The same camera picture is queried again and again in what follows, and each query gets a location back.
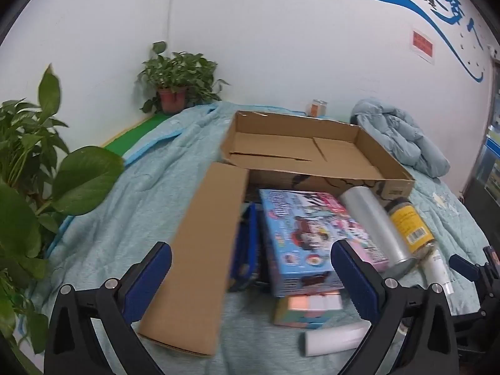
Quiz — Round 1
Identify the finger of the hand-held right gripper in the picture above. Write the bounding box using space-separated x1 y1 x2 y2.
448 254 500 360

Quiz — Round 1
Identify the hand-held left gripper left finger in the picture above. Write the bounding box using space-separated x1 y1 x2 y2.
44 241 173 375

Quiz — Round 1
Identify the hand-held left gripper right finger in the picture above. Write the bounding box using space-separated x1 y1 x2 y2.
330 239 459 375

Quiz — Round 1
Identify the white spray bottle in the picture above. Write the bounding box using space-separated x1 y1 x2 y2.
424 248 456 293

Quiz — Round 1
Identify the long narrow cardboard box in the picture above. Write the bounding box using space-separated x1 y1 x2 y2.
137 161 251 357

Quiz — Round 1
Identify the pastel puzzle cube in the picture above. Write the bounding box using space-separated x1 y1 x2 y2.
273 292 344 329

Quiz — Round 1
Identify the silver metal tumbler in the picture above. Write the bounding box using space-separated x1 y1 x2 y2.
338 186 418 278

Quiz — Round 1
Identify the white cylinder tube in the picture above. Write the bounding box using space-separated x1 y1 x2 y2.
300 322 373 357

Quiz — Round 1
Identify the glass jar yellow label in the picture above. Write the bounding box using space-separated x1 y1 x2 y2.
385 199 438 260

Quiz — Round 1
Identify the colourful cartoon toy box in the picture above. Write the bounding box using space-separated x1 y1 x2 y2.
258 188 389 298

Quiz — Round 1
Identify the blue stapler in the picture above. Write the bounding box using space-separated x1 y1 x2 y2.
228 202 260 293

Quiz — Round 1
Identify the shallow cardboard box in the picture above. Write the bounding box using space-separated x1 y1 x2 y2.
221 110 415 204

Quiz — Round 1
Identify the light blue bed sheet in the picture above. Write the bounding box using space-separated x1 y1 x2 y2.
29 101 489 375

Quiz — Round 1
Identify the glass door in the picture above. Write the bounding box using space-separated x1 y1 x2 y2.
463 52 500 223

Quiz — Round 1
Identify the large leafy green plant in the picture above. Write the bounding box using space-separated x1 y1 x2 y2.
0 63 126 375

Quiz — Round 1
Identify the green mat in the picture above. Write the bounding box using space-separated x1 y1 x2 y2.
99 114 167 159

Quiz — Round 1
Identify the light blue bundled duvet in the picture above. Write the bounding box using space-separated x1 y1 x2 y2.
349 97 451 178

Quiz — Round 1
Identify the potted plant red pot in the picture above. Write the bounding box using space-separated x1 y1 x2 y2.
137 41 231 115

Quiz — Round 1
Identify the blue wall decal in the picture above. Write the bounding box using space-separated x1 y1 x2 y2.
314 0 487 83

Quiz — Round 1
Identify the red and white wall sign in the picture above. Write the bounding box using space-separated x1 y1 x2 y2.
410 27 436 65

